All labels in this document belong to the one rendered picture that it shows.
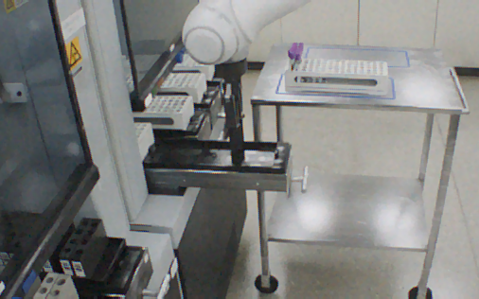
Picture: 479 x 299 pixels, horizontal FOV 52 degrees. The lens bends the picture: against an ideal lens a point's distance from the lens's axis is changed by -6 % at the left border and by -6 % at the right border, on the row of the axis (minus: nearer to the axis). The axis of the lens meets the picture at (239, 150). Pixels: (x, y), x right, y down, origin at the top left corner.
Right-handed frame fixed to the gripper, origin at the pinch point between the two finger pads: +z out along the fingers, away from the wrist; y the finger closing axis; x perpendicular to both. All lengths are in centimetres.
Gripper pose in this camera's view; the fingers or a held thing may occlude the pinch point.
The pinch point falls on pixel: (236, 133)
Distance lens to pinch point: 128.6
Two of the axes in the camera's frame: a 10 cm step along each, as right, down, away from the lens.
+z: 0.7, 8.4, 5.4
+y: -1.7, 5.4, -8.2
